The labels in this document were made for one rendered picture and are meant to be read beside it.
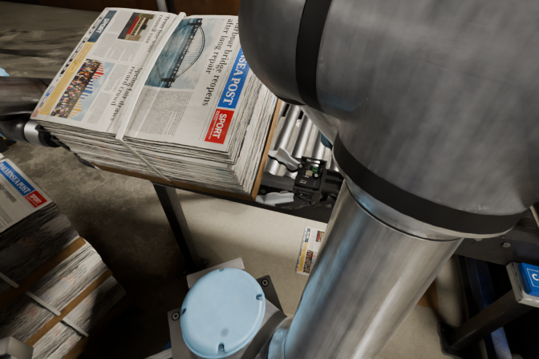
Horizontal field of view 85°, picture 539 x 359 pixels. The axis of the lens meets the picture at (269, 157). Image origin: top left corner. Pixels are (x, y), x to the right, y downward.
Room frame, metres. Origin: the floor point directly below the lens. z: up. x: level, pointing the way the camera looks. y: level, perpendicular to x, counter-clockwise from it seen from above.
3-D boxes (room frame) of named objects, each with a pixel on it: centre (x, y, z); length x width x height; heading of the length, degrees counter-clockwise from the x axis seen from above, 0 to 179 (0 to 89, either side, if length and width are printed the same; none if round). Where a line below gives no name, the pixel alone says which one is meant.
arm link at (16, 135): (0.61, 0.65, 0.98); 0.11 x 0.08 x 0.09; 75
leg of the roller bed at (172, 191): (0.69, 0.38, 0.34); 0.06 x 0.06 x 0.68; 74
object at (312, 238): (0.75, -0.35, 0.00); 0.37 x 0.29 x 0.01; 74
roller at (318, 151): (0.79, -0.18, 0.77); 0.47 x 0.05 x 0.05; 164
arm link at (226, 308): (0.14, 0.06, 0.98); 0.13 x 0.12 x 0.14; 52
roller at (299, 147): (0.81, -0.12, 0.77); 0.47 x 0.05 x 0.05; 164
